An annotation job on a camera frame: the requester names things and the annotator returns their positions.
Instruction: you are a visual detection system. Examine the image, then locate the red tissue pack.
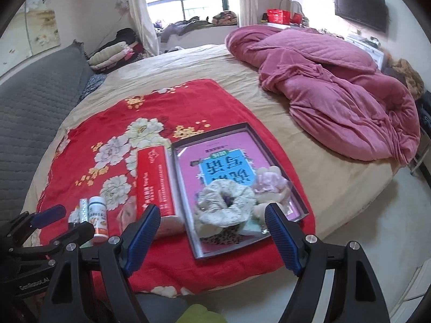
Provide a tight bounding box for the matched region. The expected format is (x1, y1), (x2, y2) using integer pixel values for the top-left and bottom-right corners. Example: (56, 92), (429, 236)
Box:
(136, 146), (184, 236)

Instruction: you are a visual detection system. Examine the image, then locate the white lace curtain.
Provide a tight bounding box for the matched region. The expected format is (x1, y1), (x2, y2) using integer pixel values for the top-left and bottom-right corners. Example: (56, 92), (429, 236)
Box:
(237, 0), (261, 27)
(121, 0), (159, 56)

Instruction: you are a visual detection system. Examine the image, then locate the white cabinet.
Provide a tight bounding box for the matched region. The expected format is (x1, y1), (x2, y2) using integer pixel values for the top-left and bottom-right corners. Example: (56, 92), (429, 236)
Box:
(345, 34), (384, 69)

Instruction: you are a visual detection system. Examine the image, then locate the grey cardboard tray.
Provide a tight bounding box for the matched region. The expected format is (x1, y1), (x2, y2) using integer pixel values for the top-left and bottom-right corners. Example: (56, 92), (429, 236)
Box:
(172, 122), (310, 259)

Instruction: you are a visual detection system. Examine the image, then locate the black wall television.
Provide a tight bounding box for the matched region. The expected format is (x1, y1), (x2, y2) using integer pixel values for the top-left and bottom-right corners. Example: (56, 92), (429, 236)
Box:
(333, 0), (387, 33)

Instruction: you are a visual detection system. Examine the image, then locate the grey quilted headboard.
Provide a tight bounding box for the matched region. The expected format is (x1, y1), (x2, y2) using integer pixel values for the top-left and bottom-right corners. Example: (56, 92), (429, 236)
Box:
(0, 40), (95, 223)

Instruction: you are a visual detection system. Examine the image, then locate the large red gift bag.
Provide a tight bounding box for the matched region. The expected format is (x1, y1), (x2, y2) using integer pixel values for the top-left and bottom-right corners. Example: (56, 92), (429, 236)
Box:
(267, 8), (291, 25)

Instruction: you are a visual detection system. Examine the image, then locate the brown fuzzy cloth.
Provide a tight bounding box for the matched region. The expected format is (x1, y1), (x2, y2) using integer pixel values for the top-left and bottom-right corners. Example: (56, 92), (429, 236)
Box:
(387, 59), (425, 100)

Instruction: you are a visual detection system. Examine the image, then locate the white floral scrunchie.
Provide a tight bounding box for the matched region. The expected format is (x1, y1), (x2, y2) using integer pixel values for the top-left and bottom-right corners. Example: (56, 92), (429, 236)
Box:
(193, 179), (256, 231)

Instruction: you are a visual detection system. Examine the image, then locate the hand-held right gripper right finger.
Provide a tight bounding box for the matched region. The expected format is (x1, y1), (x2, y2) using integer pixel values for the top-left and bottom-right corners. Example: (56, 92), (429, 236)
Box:
(265, 203), (391, 323)

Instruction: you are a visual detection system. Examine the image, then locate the beige plush toy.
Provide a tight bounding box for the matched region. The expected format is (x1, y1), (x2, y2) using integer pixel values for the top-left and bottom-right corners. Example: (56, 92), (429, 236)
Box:
(252, 166), (294, 221)

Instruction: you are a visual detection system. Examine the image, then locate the pile of folded clothes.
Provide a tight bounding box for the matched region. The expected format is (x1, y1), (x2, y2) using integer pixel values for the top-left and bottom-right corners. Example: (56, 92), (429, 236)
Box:
(87, 40), (145, 73)

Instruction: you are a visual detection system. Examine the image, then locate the white pill bottle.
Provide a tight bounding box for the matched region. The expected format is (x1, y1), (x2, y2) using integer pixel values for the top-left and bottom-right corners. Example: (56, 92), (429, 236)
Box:
(88, 196), (108, 245)

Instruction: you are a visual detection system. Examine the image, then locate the patterned folded blanket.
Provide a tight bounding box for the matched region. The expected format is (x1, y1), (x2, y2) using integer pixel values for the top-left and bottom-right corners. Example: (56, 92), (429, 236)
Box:
(210, 11), (239, 26)

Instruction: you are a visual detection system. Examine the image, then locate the blue patterned pillow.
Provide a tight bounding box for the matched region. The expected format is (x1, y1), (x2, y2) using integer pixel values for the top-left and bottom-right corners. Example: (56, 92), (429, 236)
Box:
(79, 74), (107, 103)

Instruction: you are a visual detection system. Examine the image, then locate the pink and blue book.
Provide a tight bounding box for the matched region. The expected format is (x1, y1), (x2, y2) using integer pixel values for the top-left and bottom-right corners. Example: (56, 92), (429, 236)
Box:
(177, 131), (302, 253)

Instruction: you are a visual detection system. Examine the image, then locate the bed with beige sheet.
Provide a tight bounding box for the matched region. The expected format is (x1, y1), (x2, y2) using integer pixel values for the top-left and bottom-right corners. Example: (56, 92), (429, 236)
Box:
(22, 42), (405, 297)

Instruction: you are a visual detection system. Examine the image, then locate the black bag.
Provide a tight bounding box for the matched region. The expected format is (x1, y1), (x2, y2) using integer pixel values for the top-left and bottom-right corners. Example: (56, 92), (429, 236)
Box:
(116, 27), (138, 44)

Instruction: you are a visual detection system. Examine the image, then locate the silver tube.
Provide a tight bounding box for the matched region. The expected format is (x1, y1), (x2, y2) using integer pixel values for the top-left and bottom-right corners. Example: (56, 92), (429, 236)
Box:
(68, 198), (89, 225)

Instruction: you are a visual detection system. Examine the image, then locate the leopard print scrunchie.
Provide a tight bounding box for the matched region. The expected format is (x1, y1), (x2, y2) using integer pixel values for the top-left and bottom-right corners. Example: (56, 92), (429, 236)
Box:
(200, 224), (256, 246)

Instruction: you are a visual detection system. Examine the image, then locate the floral wall painting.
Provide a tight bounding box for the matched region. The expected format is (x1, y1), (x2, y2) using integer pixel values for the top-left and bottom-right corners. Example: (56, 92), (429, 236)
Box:
(0, 0), (61, 75)

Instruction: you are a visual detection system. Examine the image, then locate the pink quilt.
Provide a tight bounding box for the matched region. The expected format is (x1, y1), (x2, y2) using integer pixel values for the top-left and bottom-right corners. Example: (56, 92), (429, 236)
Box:
(225, 25), (421, 167)

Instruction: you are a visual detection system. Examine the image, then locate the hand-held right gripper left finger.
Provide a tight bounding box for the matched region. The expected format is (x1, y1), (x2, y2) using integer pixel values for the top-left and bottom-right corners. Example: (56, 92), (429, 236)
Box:
(42, 205), (161, 323)

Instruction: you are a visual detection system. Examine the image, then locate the red floral blanket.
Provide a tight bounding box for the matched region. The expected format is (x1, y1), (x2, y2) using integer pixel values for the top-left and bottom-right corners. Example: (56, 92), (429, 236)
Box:
(35, 78), (315, 298)

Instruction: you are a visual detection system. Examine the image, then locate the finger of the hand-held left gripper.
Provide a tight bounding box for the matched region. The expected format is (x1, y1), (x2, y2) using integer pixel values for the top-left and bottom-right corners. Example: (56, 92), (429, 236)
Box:
(5, 205), (67, 247)
(50, 221), (96, 247)

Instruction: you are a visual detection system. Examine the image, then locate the pink plastic bag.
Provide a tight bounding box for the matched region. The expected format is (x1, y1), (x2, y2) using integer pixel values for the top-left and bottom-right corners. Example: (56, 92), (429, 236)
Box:
(116, 199), (139, 234)

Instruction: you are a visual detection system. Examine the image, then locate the yellow green cloth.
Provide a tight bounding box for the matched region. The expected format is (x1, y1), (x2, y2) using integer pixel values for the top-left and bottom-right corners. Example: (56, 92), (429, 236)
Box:
(175, 304), (230, 323)

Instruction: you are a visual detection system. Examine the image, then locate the person's grey clothing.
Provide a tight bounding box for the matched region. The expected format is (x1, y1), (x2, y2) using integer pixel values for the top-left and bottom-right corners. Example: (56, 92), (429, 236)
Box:
(135, 293), (189, 323)

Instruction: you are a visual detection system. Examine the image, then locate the white bag with handles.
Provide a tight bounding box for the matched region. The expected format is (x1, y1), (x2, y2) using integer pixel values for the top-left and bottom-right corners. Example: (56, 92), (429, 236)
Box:
(279, 0), (304, 17)

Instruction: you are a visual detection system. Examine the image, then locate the grey clothes heap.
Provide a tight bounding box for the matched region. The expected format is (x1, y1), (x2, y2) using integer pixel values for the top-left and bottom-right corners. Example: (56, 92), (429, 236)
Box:
(153, 15), (211, 37)

